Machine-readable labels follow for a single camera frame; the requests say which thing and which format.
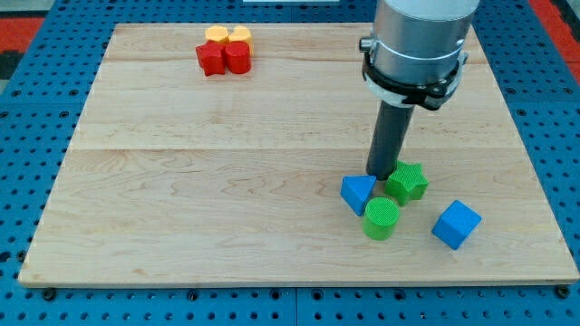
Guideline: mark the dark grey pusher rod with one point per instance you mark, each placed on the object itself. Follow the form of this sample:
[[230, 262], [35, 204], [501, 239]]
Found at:
[[387, 139]]

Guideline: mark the wooden board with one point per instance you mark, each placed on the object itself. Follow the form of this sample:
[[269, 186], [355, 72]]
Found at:
[[174, 179]]

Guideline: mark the green cylinder block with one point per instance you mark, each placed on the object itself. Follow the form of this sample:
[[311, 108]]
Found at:
[[381, 215]]

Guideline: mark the yellow heart block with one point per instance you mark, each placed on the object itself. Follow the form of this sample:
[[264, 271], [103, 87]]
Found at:
[[241, 33]]

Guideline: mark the blue triangle block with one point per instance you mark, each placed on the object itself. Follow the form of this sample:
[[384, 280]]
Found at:
[[356, 191]]

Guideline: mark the green star block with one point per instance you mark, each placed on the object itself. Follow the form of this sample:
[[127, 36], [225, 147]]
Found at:
[[406, 183]]

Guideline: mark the yellow hexagon block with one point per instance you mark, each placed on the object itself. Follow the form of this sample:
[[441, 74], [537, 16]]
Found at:
[[217, 34]]

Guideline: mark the blue cube block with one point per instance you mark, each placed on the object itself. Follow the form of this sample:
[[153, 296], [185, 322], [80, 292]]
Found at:
[[455, 224]]

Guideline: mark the red star block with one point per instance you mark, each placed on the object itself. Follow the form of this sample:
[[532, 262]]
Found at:
[[211, 58]]

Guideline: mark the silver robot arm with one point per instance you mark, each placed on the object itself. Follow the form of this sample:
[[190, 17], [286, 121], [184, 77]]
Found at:
[[413, 55]]

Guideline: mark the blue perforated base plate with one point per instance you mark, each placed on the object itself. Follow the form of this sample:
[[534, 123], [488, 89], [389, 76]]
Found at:
[[44, 97]]

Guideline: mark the red cylinder block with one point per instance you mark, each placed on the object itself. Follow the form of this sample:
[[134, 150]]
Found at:
[[238, 57]]

